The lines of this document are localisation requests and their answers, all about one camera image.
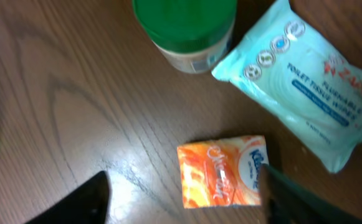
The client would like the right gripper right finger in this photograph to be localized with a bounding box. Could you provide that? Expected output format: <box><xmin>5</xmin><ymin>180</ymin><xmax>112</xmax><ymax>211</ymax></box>
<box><xmin>259</xmin><ymin>164</ymin><xmax>362</xmax><ymax>224</ymax></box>

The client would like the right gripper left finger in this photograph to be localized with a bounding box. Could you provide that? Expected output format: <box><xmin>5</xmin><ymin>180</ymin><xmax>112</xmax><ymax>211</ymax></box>
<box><xmin>28</xmin><ymin>170</ymin><xmax>110</xmax><ymax>224</ymax></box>

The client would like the small orange carton box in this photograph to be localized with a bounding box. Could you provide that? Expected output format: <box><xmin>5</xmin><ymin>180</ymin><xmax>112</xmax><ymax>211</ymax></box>
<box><xmin>177</xmin><ymin>135</ymin><xmax>269</xmax><ymax>208</ymax></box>

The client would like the light blue wipes pack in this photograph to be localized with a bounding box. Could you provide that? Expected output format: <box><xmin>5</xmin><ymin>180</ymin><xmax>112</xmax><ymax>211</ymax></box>
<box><xmin>212</xmin><ymin>0</ymin><xmax>362</xmax><ymax>173</ymax></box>

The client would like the green lid jar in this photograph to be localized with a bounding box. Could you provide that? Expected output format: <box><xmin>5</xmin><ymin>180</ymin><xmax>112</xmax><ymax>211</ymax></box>
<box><xmin>133</xmin><ymin>0</ymin><xmax>237</xmax><ymax>74</ymax></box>

